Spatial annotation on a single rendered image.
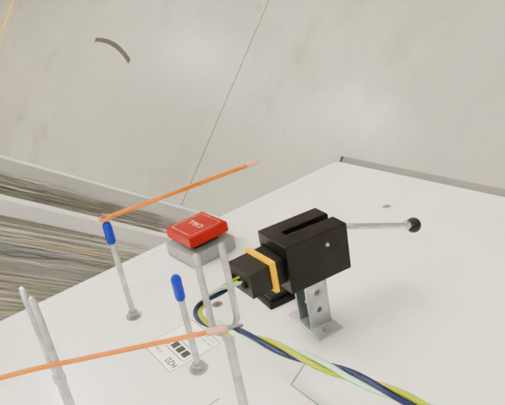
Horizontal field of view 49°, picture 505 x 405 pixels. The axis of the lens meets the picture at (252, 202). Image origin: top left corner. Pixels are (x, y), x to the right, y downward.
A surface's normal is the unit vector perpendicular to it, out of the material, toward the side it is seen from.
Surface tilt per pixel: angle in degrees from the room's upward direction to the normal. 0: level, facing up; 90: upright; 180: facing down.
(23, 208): 90
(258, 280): 86
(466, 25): 0
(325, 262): 82
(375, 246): 54
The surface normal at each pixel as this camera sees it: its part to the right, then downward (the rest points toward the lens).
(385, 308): -0.17, -0.91
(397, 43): -0.72, -0.23
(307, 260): 0.48, 0.27
